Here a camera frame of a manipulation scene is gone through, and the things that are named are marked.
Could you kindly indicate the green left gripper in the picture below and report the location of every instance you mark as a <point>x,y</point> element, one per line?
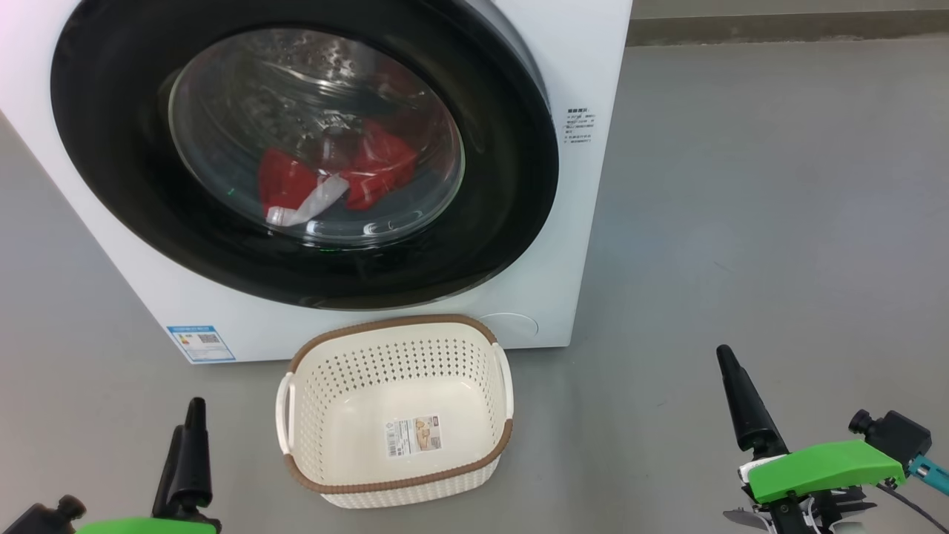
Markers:
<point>148,527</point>

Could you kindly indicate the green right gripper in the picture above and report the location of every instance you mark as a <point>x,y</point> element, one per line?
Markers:
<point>823,467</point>

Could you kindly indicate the round glass washer door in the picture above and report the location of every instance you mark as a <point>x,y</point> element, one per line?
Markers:
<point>111,148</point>

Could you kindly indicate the red and white garment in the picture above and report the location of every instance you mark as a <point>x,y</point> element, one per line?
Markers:
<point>378,159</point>

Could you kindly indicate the cream perforated basket brown rim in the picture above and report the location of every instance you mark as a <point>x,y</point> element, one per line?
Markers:
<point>404,386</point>

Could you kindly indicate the white front-load washing machine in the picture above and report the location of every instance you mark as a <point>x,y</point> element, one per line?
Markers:
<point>586,67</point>

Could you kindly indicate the blue energy label sticker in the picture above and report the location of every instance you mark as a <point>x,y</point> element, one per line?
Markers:
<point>201,343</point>

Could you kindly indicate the product label sticker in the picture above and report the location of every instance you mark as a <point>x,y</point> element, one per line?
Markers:
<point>414,434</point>

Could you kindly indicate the round white filter cover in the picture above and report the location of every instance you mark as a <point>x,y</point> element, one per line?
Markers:
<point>511,326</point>

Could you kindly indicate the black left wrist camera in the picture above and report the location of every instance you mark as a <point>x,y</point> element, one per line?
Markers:
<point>44,519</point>

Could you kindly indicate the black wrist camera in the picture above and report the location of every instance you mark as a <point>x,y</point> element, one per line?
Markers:
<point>897,434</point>
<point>44,519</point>

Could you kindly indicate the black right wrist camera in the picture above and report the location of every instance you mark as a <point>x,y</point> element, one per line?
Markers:
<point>897,434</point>

